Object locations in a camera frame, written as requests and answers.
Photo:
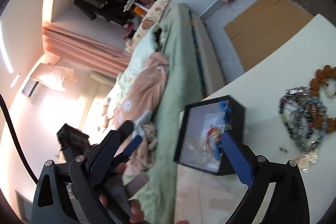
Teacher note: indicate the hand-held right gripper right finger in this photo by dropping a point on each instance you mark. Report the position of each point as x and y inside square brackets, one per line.
[237, 158]

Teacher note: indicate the person's left hand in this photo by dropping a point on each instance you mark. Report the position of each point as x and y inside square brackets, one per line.
[136, 209]

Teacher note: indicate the black jewelry box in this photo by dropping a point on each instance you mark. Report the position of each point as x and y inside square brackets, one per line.
[240, 113]

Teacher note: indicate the blue tassel ornament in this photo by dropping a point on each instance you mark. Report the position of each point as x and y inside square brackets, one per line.
[225, 106]

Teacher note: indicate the wall air conditioner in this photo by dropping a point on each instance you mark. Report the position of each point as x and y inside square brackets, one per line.
[30, 88]

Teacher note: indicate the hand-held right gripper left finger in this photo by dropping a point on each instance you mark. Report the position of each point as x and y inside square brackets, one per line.
[96, 170]

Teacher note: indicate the ceiling light strip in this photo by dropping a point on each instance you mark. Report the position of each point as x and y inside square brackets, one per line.
[4, 53]

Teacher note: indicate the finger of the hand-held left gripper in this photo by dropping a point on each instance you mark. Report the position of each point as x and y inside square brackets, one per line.
[126, 129]
[133, 145]

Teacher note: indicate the flat brown cardboard sheet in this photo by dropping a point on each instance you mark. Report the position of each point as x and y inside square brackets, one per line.
[265, 29]

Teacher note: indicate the bed with green sheet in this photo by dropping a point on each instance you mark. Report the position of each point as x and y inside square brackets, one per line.
[178, 71]

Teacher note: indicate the cream floral quilt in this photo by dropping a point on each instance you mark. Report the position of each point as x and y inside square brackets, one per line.
[157, 6]

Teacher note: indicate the pink floral blanket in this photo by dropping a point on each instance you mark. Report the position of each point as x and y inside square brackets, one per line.
[147, 87]

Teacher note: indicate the clear bangle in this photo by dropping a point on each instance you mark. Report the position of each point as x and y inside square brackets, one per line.
[208, 151]

